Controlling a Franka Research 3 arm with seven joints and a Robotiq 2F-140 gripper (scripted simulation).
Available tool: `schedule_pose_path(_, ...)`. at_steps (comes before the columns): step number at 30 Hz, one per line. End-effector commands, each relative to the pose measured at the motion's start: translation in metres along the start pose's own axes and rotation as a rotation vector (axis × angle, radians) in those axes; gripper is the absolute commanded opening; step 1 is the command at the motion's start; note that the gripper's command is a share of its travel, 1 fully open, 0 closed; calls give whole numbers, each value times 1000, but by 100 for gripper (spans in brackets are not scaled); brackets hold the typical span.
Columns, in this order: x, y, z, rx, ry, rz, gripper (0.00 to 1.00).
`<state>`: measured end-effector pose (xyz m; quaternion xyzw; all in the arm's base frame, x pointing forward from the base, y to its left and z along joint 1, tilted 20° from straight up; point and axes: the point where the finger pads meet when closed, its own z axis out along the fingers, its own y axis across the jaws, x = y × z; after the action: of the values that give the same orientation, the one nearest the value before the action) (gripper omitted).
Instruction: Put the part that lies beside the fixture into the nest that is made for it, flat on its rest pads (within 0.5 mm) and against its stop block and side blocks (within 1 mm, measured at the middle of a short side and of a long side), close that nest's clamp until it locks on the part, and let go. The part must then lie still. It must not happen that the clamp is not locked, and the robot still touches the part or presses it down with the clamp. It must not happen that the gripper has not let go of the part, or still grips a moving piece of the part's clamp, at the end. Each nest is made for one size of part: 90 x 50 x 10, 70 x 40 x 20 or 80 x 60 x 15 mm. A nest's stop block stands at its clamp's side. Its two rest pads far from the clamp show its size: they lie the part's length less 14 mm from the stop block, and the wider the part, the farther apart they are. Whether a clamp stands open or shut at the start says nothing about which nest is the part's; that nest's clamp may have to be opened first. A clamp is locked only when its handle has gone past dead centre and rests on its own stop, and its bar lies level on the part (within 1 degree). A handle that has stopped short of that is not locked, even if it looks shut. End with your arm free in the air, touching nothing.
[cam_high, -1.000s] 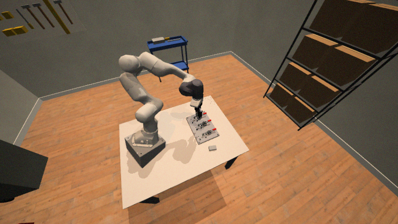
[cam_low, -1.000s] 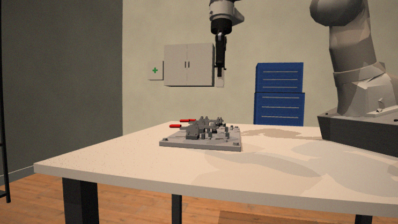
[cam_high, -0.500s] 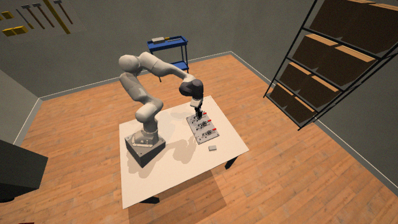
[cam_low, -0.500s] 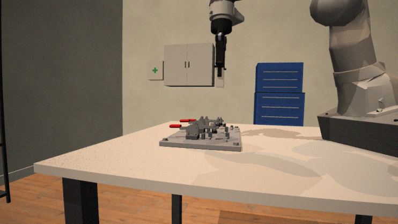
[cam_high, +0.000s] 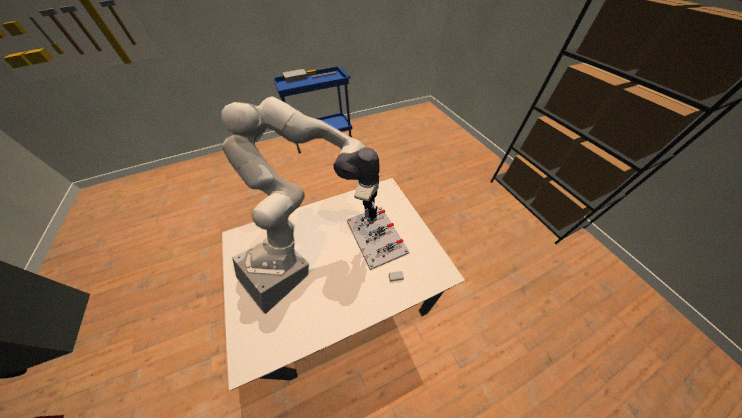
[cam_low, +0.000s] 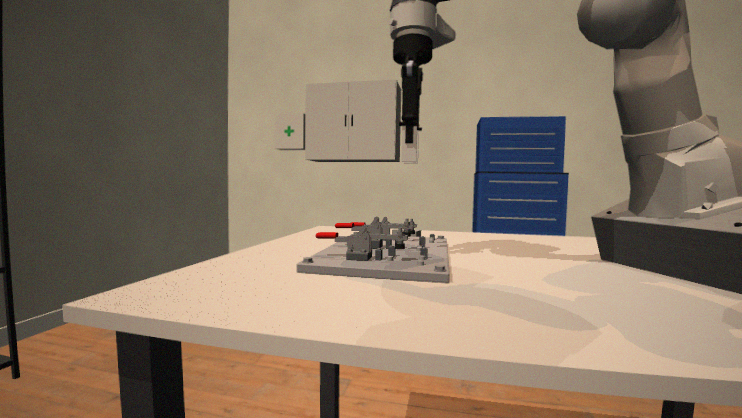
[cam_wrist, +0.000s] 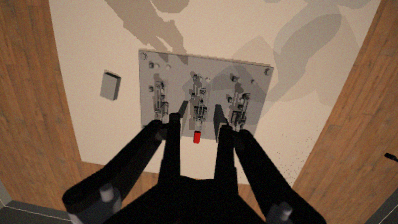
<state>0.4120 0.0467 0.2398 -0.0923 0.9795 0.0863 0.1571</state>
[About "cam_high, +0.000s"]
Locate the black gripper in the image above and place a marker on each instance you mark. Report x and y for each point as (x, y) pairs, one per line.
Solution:
(371, 208)

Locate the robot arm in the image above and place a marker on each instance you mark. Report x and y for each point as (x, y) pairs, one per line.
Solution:
(283, 197)

